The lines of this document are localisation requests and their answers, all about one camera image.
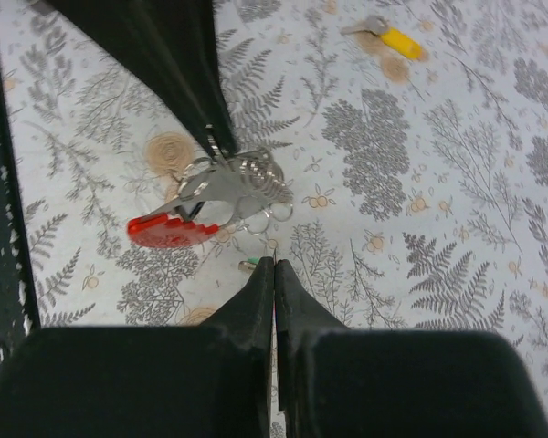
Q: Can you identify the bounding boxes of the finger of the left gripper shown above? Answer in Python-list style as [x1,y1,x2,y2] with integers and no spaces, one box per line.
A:
[152,0,237,153]
[45,0,220,156]

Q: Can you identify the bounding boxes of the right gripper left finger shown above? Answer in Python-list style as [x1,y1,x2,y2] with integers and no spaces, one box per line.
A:
[0,257,274,437]

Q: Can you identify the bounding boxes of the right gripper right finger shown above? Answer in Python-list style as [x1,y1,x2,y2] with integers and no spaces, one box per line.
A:
[274,260,548,437]

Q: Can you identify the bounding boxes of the keyring with red tag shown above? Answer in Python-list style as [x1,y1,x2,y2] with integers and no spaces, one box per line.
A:
[127,125,293,248]

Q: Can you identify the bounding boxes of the left key with yellow tag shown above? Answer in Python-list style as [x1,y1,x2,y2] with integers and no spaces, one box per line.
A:
[340,15,424,60]

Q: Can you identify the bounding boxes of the floral mat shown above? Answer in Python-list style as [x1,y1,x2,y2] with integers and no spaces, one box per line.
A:
[0,0,548,438]

